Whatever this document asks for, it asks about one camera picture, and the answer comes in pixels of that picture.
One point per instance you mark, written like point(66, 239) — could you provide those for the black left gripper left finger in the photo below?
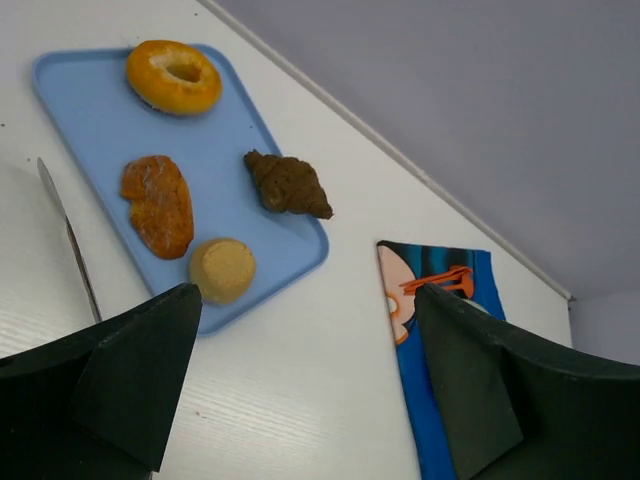
point(100, 403)

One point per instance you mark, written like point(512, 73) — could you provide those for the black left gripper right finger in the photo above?
point(518, 406)

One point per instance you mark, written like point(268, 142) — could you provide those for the round tan bun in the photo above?
point(223, 269)

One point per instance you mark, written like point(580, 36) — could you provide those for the orange sugared bread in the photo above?
point(160, 208)

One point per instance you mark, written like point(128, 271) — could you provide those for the silver metal tongs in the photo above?
point(51, 190)

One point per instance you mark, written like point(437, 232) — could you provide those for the orange chopsticks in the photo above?
point(456, 278)

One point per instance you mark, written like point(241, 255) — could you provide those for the blue cartoon placemat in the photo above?
point(400, 263)

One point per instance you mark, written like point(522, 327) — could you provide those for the light blue plastic tray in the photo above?
point(105, 125)

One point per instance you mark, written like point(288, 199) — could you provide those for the brown chocolate croissant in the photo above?
point(288, 185)

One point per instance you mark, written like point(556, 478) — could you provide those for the orange glazed donut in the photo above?
point(173, 77)

